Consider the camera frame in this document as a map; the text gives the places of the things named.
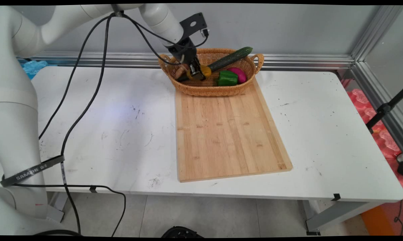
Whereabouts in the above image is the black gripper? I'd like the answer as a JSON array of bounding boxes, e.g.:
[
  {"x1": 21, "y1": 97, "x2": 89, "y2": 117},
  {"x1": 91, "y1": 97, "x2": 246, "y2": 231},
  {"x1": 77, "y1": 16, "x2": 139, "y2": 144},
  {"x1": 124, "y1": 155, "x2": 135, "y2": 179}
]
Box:
[{"x1": 168, "y1": 37, "x2": 204, "y2": 81}]

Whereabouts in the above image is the brown mushroom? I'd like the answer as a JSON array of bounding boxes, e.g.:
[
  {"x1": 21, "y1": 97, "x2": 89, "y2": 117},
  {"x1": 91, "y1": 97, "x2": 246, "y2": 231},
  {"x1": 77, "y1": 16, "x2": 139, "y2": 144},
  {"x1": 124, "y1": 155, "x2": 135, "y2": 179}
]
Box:
[{"x1": 174, "y1": 64, "x2": 190, "y2": 80}]

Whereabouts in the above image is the green bell pepper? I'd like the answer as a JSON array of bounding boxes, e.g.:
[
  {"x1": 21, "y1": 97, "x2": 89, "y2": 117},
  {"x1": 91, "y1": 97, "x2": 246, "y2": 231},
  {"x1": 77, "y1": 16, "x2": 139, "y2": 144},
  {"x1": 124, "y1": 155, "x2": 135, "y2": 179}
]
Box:
[{"x1": 216, "y1": 70, "x2": 239, "y2": 87}]

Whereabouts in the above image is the long green cucumber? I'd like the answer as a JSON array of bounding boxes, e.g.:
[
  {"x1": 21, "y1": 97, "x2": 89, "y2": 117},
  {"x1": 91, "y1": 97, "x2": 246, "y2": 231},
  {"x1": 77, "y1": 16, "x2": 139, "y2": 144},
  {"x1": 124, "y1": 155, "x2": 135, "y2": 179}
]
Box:
[{"x1": 177, "y1": 47, "x2": 253, "y2": 82}]

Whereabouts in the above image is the magenta eggplant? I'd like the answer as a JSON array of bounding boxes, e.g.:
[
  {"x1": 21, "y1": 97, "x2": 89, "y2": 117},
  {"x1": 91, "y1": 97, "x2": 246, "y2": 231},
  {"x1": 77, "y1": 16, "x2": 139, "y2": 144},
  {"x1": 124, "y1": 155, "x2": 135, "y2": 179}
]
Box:
[{"x1": 228, "y1": 67, "x2": 247, "y2": 84}]

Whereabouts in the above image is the bamboo cutting board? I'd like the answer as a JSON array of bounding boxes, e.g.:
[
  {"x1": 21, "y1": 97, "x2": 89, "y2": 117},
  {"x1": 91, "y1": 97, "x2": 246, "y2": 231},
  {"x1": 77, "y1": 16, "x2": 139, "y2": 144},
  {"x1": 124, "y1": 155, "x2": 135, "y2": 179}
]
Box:
[{"x1": 175, "y1": 78, "x2": 293, "y2": 183}]

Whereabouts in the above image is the blue foam sheet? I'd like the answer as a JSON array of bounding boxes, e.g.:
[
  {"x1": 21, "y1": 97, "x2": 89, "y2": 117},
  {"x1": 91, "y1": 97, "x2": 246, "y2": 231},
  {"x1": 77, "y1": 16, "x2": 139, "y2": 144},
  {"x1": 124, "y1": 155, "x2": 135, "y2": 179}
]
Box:
[{"x1": 20, "y1": 59, "x2": 50, "y2": 80}]

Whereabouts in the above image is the black round object on floor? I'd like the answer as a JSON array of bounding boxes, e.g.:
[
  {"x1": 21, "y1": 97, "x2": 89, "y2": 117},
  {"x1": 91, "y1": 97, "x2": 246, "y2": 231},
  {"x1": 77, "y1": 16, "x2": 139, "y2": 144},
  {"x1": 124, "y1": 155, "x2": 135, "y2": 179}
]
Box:
[{"x1": 161, "y1": 226, "x2": 204, "y2": 239}]

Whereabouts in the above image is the black tripod stand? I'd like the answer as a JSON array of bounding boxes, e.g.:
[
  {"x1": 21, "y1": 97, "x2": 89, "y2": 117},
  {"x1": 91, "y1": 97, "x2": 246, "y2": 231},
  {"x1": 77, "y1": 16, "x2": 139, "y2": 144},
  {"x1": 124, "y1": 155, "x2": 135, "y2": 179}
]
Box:
[{"x1": 366, "y1": 86, "x2": 403, "y2": 134}]

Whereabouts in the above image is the grey metal table leg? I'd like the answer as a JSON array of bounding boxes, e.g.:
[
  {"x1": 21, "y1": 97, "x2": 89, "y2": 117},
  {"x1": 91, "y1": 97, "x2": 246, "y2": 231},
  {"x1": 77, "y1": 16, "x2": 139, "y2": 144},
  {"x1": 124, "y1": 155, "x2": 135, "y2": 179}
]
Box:
[{"x1": 302, "y1": 199, "x2": 387, "y2": 236}]

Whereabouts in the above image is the pink foam sheet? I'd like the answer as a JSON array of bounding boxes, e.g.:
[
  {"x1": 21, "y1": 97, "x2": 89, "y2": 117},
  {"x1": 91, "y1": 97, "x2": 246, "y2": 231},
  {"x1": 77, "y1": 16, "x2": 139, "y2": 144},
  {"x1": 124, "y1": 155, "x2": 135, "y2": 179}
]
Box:
[{"x1": 347, "y1": 88, "x2": 403, "y2": 188}]

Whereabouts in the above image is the wicker basket with handles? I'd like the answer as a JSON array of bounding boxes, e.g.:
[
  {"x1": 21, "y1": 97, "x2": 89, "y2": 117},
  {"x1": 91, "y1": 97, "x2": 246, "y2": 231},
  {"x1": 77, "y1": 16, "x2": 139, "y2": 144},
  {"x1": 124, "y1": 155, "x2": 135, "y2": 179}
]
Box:
[{"x1": 158, "y1": 48, "x2": 265, "y2": 97}]

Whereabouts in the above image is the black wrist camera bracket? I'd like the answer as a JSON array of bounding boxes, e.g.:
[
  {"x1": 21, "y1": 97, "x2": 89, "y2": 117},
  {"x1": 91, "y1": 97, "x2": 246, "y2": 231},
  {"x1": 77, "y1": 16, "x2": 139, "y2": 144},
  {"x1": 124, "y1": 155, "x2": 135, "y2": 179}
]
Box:
[{"x1": 179, "y1": 12, "x2": 210, "y2": 38}]

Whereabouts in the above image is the horizontal aluminium frame rail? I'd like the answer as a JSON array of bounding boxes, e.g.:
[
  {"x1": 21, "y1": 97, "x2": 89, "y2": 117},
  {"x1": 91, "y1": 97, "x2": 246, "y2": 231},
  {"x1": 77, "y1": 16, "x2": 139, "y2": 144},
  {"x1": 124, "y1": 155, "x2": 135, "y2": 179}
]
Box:
[{"x1": 17, "y1": 51, "x2": 356, "y2": 71}]

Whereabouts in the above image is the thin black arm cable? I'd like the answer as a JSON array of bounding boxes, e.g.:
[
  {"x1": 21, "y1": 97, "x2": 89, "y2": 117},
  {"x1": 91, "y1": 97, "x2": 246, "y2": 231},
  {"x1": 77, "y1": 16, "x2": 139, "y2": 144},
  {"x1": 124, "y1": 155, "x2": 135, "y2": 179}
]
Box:
[{"x1": 38, "y1": 14, "x2": 116, "y2": 140}]

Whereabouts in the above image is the black cable looping to floor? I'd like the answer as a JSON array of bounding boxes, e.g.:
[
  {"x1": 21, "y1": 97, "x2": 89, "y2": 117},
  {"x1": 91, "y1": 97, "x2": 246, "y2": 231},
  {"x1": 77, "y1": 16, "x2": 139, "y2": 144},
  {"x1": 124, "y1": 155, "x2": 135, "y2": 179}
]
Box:
[{"x1": 12, "y1": 183, "x2": 127, "y2": 237}]

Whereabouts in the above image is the aluminium frame side rail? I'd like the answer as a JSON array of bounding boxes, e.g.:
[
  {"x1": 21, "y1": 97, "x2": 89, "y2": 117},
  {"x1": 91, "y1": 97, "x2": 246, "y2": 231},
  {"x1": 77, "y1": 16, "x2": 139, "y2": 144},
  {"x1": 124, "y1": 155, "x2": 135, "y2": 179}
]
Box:
[{"x1": 350, "y1": 5, "x2": 403, "y2": 156}]

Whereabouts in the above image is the grey SAMZHE cable strap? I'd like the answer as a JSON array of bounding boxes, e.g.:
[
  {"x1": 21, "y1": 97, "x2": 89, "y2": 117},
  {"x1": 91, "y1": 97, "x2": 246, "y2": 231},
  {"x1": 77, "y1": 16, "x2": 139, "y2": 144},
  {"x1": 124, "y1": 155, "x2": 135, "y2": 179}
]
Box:
[{"x1": 0, "y1": 154, "x2": 66, "y2": 187}]

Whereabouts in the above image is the thin black floor cable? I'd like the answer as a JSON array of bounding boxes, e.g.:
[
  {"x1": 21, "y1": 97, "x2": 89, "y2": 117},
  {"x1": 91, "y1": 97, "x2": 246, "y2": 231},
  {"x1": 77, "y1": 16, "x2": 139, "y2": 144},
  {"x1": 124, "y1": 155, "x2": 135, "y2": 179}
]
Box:
[{"x1": 394, "y1": 181, "x2": 403, "y2": 235}]

